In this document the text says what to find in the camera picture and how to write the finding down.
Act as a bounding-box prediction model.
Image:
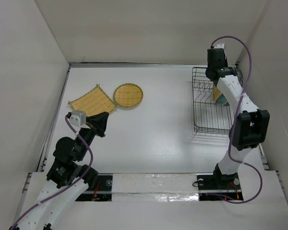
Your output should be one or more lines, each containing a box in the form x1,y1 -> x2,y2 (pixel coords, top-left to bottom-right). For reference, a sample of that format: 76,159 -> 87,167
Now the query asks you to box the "black wire dish rack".
192,67 -> 234,136

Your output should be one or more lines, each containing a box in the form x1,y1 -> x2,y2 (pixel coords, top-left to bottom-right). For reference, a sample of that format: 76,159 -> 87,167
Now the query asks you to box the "round bamboo tray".
113,83 -> 144,108

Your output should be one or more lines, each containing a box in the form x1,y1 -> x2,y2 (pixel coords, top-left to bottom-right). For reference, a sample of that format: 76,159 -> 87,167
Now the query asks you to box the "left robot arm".
10,110 -> 109,230

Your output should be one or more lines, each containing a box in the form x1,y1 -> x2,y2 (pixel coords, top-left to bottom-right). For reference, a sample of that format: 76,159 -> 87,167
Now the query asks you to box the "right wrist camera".
212,43 -> 225,49

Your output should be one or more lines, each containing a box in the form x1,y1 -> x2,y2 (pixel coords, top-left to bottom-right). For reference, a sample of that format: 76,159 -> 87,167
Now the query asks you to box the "blue white floral plate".
234,67 -> 243,86

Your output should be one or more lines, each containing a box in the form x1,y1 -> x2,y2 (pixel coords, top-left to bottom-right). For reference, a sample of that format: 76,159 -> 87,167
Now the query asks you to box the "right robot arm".
205,46 -> 270,188

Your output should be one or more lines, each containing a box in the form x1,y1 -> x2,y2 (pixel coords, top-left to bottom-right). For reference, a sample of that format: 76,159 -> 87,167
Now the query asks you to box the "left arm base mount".
76,173 -> 113,202

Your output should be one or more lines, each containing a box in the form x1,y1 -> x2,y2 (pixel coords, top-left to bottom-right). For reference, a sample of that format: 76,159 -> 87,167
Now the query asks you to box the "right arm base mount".
192,165 -> 243,201

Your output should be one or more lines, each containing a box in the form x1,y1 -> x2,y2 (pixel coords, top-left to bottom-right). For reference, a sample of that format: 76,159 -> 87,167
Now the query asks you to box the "purple cable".
210,35 -> 264,203
9,112 -> 96,230

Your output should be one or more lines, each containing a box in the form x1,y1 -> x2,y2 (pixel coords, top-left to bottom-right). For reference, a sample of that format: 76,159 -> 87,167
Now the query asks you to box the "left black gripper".
76,111 -> 109,160

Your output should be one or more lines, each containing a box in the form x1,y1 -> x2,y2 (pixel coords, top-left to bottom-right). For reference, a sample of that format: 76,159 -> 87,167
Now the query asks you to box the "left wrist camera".
69,110 -> 86,127

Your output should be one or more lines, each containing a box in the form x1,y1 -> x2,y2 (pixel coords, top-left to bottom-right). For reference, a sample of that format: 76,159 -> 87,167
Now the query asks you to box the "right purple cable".
210,35 -> 264,203

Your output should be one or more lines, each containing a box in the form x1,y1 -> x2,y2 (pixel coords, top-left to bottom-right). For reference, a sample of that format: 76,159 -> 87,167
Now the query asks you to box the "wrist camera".
69,110 -> 86,127
212,43 -> 225,49

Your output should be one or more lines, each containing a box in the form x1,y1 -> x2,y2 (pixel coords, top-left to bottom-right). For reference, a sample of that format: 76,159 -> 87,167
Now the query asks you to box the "red teal floral plate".
215,94 -> 229,106

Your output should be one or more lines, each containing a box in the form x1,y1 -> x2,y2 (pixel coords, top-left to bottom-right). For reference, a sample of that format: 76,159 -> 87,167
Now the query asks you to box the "scoop-shaped bamboo tray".
213,85 -> 222,103

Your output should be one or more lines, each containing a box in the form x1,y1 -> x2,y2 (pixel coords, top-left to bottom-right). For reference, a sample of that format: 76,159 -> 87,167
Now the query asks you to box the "square bamboo tray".
68,84 -> 117,116

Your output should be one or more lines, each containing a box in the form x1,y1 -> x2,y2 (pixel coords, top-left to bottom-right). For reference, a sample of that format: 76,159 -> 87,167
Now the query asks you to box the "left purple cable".
9,112 -> 96,230

